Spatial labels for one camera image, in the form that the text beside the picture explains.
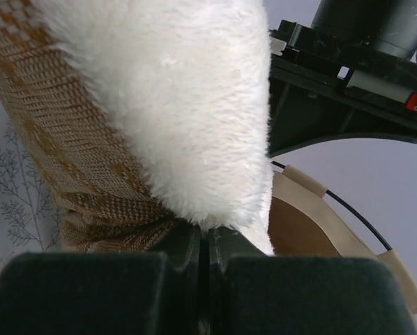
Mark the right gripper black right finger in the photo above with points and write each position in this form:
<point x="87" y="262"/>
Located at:
<point x="252" y="293"/>

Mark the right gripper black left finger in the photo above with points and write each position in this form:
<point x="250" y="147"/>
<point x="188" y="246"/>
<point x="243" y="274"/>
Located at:
<point x="104" y="293"/>

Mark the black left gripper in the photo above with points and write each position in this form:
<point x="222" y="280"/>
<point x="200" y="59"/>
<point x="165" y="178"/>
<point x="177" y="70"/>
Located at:
<point x="324" y="89"/>

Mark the black tent pole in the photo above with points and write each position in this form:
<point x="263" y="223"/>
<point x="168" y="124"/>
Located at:
<point x="362" y="216"/>

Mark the peach patterned pillow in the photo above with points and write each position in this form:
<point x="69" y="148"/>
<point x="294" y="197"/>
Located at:
<point x="142" y="114"/>

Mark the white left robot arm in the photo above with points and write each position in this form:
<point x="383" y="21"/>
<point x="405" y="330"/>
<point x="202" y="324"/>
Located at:
<point x="386" y="26"/>

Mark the floral table mat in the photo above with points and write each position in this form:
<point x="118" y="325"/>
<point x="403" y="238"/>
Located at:
<point x="29" y="220"/>

